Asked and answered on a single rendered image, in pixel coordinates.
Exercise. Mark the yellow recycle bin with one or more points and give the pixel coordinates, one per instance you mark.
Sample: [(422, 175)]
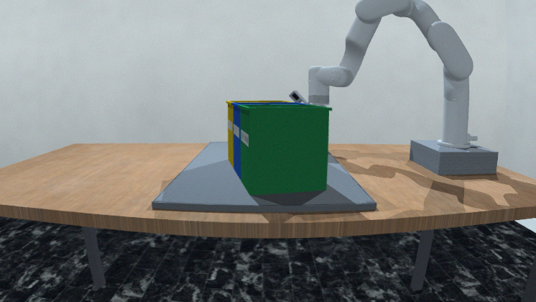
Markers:
[(230, 128)]

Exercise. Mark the green bin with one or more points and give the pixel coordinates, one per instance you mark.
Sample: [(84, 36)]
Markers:
[(284, 148)]

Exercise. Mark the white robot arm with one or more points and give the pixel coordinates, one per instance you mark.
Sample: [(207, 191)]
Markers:
[(441, 37)]

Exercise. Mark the blue bin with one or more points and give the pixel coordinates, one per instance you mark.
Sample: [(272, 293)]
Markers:
[(237, 132)]

